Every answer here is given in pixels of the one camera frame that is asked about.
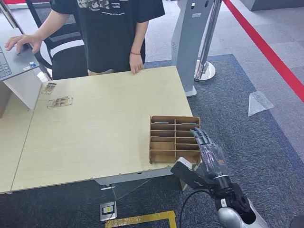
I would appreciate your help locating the person's left hand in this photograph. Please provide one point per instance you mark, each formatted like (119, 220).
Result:
(136, 64)

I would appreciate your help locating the person's right hand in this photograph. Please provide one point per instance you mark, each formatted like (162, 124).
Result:
(23, 41)

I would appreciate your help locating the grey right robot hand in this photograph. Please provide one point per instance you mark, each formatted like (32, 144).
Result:
(210, 154)

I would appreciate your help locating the person's right forearm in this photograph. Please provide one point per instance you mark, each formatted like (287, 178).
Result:
(50, 26)

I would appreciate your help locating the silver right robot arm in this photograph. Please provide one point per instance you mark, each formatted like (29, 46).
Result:
(234, 207)

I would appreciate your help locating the person's left forearm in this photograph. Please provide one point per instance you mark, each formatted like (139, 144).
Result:
(139, 37)

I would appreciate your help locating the blue card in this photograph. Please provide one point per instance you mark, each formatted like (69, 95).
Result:
(188, 123)

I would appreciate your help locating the person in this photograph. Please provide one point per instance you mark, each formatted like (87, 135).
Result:
(109, 34)

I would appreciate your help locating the wooden card organiser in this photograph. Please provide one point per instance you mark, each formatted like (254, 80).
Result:
(166, 146)

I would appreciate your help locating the grey laptop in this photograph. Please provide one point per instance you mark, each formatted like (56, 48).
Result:
(14, 63)

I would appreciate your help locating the white laptop stand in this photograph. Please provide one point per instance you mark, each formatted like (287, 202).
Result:
(26, 89)

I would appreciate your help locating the dark blue carpet mat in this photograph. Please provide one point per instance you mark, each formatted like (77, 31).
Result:
(249, 151)

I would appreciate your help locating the black office chair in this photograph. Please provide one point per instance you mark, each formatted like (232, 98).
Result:
(66, 59)

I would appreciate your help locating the grey kiosk stand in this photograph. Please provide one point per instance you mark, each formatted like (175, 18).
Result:
(186, 41)

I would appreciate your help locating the light wood desk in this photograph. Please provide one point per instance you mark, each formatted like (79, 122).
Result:
(102, 126)
(11, 141)

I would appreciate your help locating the clear plastic sheet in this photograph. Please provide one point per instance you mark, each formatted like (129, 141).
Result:
(259, 102)

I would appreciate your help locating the metal floor socket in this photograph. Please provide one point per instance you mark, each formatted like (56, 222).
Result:
(108, 211)

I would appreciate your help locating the grey platform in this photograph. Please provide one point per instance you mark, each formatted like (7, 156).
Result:
(273, 3)

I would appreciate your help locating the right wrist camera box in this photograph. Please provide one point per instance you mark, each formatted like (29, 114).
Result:
(187, 174)

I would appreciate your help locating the chrome stanchion post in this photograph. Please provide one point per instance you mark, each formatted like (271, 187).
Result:
(207, 63)

